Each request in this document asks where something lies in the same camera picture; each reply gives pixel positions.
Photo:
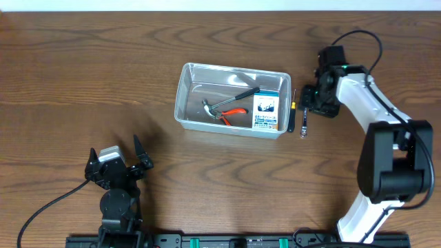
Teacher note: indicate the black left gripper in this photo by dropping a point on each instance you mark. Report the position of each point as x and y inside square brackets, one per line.
[129, 171]

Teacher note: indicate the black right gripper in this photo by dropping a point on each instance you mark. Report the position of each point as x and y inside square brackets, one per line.
[319, 109]

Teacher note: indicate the silver combination wrench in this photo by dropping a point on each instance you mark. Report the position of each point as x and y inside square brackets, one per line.
[303, 131]

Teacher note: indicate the black yellow screwdriver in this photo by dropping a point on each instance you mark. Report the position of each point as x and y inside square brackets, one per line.
[292, 114]

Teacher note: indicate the blue white screwdriver box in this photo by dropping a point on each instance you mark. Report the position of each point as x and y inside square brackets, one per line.
[265, 111]

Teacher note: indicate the red handled pliers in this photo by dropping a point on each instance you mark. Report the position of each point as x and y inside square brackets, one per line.
[222, 116]

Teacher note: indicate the small black handled hammer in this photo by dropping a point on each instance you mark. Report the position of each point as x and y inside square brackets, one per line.
[210, 109]

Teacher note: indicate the clear plastic container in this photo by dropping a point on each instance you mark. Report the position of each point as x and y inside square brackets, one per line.
[217, 83]

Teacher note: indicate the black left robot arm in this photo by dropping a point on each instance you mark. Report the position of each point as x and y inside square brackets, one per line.
[120, 205]

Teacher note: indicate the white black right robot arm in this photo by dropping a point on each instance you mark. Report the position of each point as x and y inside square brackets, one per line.
[395, 163]

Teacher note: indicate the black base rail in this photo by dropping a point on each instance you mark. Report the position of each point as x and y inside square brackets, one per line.
[299, 239]

